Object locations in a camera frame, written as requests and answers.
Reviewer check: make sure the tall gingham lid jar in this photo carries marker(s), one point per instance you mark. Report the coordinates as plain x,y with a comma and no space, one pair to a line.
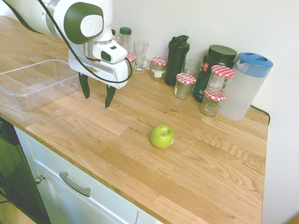
220,78

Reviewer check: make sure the empty gingham lid jar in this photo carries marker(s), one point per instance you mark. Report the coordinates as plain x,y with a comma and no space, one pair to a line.
184,86

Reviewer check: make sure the clear plastic container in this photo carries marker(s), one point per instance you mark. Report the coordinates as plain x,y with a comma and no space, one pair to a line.
29,87

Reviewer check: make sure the green apple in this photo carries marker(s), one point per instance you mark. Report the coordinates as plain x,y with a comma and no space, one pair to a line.
162,137

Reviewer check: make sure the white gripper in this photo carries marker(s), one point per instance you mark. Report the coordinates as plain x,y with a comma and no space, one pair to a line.
101,71

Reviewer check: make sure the white drawer front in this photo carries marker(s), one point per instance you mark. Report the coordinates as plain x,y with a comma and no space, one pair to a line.
105,204

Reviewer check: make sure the clear drinking glass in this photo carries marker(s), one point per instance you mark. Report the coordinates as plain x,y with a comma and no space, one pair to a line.
191,66

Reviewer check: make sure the spice jar dark lid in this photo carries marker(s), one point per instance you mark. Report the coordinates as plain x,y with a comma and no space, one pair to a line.
113,32

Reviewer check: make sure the squat gingham lid jar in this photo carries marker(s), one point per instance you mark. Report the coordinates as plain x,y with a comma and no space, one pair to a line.
211,104

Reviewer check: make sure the black shaker bottle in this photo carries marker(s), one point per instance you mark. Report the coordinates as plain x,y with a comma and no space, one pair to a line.
176,61

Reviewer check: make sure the black supplement tub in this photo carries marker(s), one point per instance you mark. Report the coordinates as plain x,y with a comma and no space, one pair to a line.
217,55

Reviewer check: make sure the white kitchen cabinet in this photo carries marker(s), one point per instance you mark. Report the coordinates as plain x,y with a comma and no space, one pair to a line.
68,212

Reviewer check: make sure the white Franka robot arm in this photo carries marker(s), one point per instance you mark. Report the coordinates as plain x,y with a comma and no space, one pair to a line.
32,2

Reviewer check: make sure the frosted pitcher blue lid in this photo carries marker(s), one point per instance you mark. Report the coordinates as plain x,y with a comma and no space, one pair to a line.
242,91

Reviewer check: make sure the labelled gingham lid jar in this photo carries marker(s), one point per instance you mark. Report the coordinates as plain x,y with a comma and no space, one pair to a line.
158,70

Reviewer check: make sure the silver cabinet knob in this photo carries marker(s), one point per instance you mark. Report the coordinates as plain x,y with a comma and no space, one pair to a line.
39,179

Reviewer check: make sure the small gingham lid jar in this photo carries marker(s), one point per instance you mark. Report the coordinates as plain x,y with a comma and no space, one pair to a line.
131,58

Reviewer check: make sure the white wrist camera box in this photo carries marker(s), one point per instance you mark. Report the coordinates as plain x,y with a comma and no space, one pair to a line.
110,53

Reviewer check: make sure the clear bottle green cap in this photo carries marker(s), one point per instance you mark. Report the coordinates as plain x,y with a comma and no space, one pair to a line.
125,39

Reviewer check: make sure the black dishwasher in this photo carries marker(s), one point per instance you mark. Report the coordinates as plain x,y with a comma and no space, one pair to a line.
4,147

